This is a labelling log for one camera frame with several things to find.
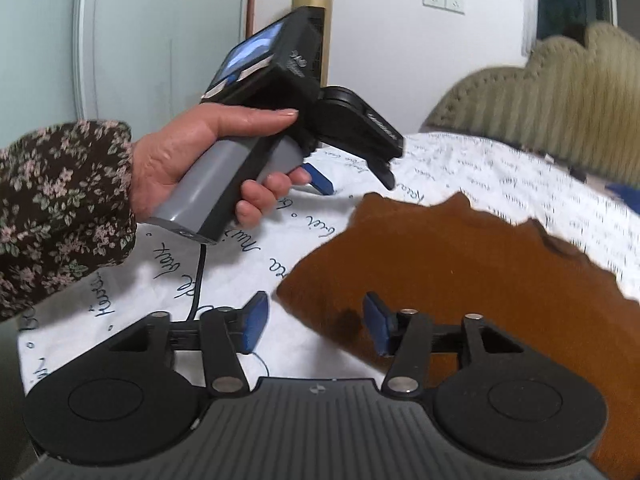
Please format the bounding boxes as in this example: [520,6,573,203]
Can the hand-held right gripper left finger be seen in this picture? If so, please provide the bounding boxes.
[107,291,271,396]

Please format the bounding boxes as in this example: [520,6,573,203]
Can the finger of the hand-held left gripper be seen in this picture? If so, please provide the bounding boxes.
[367,156,397,191]
[302,162,334,196]

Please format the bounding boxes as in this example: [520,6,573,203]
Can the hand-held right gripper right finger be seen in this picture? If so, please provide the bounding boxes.
[362,291,523,396]

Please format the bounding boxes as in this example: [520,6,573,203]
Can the brown garment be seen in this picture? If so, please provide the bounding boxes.
[276,191,640,466]

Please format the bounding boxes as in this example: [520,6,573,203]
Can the person's left forearm floral sleeve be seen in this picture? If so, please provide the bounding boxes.
[0,120,139,324]

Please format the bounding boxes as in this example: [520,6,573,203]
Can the person's left hand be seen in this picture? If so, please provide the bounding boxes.
[131,107,314,228]

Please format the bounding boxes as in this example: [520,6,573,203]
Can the white printed bed sheet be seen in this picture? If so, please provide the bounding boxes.
[17,132,640,401]

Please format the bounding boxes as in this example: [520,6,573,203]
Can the frosted glass door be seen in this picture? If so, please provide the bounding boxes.
[0,0,259,126]

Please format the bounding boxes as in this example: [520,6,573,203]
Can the olive padded headboard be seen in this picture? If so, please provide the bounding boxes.
[420,22,640,186]

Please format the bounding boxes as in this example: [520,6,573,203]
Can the blue cloth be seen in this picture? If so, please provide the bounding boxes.
[606,182,640,207]

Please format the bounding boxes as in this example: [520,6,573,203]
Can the black cable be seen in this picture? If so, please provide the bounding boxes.
[187,242,209,322]

